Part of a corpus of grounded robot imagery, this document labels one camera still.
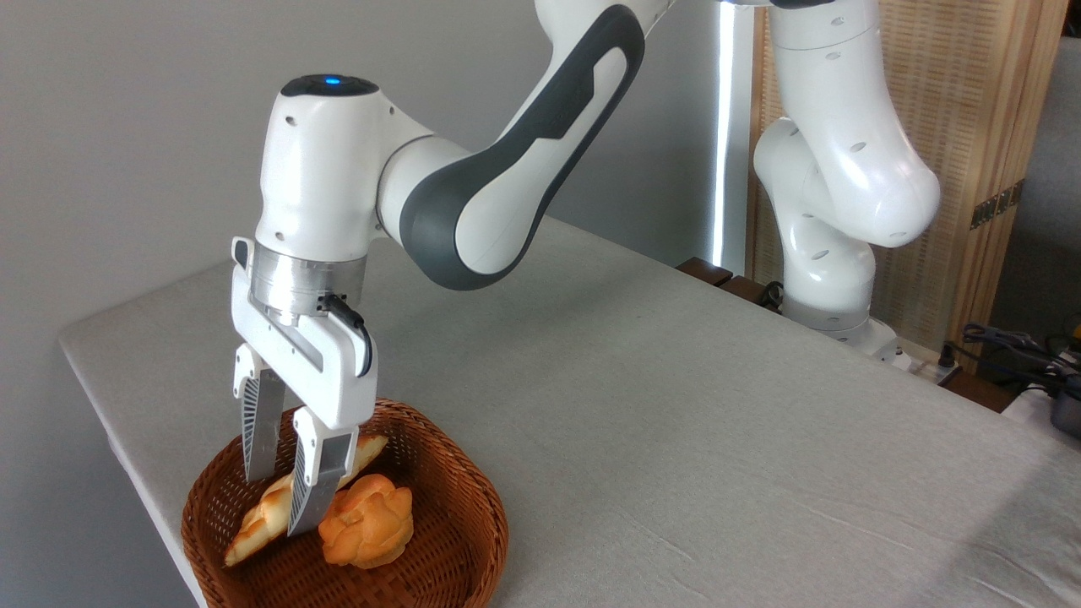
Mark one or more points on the long toasted bread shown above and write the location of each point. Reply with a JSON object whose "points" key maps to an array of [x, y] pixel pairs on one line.
{"points": [[262, 519]]}

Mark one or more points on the white power strip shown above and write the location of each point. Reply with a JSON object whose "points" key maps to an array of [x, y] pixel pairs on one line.
{"points": [[927, 371]]}

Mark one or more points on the dark metal screen hinge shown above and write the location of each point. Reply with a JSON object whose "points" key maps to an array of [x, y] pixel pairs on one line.
{"points": [[996, 204]]}

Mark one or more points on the round orange bread bun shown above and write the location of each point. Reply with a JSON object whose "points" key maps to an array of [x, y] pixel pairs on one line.
{"points": [[367, 523]]}

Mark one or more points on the brown wicker basket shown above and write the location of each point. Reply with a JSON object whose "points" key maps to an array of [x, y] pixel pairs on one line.
{"points": [[456, 507]]}

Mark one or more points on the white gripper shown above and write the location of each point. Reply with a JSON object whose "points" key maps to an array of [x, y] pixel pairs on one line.
{"points": [[329, 371]]}

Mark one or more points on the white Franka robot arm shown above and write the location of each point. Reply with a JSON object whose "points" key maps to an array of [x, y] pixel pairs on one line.
{"points": [[321, 169]]}

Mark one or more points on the wooden folding screen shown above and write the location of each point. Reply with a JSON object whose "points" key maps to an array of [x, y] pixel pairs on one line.
{"points": [[971, 101]]}

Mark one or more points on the grey tablecloth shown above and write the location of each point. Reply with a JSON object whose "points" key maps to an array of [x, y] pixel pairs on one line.
{"points": [[676, 422]]}

